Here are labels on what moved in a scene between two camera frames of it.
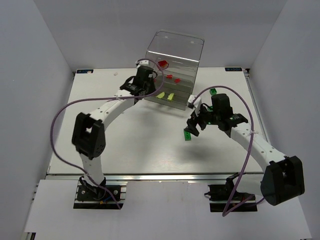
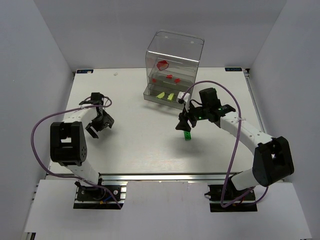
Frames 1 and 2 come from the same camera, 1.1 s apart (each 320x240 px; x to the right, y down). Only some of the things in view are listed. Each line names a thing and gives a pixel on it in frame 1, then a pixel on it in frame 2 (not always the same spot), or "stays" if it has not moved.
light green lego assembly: x=170 y=97 stays
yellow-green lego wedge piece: x=161 y=95 stays
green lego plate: x=187 y=136 stays
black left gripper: x=150 y=83 -> x=100 y=124
